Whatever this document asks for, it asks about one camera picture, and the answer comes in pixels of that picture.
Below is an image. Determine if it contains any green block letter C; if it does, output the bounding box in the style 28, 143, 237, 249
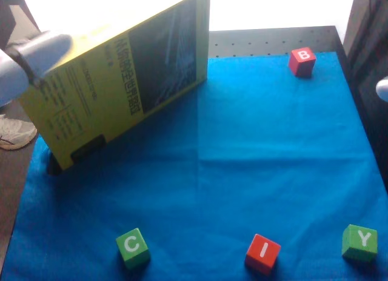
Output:
115, 227, 152, 271

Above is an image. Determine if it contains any yellow book with Chinese text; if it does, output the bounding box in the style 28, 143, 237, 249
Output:
18, 0, 211, 171

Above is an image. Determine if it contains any red block letter I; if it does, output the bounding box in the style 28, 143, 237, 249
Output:
244, 233, 282, 276

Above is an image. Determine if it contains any green block letter Y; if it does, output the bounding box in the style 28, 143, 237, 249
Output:
341, 223, 379, 263

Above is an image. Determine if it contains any red block letter B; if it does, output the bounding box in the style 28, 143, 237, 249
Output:
287, 46, 317, 79

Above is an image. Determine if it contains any dark cabinet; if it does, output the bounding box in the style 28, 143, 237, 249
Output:
343, 0, 388, 79

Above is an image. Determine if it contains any white sneaker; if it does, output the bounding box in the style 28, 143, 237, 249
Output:
0, 113, 38, 151

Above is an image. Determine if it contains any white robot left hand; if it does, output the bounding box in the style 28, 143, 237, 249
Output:
17, 31, 73, 79

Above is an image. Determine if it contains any blue table cloth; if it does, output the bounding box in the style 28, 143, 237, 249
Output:
0, 51, 388, 281

